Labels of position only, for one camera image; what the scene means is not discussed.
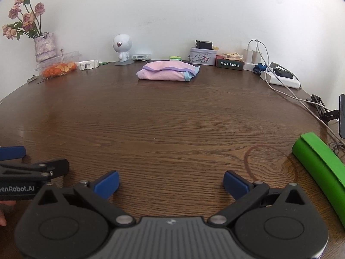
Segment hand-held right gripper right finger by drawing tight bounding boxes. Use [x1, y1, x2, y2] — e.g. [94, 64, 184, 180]
[207, 170, 309, 227]

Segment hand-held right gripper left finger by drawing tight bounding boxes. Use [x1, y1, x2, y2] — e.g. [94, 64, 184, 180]
[35, 170, 136, 227]

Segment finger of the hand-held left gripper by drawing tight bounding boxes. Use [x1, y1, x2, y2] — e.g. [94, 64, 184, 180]
[0, 159, 70, 184]
[0, 146, 27, 161]

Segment pink and blue mesh garment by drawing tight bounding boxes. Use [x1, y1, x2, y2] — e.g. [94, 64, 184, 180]
[136, 61, 201, 83]

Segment person's left hand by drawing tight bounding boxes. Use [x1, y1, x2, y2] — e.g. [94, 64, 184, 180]
[0, 200, 17, 227]

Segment green case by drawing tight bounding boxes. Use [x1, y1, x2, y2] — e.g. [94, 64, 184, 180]
[292, 132, 345, 228]

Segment clear box of oranges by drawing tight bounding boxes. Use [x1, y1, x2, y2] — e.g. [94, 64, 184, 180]
[34, 50, 82, 80]

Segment white plastic holder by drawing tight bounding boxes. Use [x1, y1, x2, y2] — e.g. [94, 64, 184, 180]
[77, 59, 100, 71]

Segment white power strip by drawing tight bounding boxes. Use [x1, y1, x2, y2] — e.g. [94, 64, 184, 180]
[260, 70, 301, 89]

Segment black phone clamp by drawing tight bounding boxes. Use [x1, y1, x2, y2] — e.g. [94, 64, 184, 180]
[311, 94, 340, 122]

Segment dark red and green box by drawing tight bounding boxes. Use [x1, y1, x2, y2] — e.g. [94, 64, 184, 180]
[216, 55, 245, 71]

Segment black power adapter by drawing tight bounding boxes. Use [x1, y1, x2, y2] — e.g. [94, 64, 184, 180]
[273, 67, 294, 79]

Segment grey printed tin box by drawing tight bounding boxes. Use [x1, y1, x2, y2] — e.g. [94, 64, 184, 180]
[189, 47, 218, 66]

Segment white robot figurine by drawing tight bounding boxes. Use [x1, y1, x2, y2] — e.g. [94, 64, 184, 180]
[113, 34, 134, 66]

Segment black charger block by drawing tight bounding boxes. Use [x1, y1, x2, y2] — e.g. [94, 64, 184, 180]
[195, 40, 213, 50]

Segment thin black wires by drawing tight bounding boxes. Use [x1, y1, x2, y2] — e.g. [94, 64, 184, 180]
[330, 137, 345, 162]

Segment grey plug with white cable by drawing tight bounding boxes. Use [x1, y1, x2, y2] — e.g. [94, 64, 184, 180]
[270, 62, 300, 81]

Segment white charging cable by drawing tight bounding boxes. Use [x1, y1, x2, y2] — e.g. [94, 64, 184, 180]
[248, 39, 345, 143]

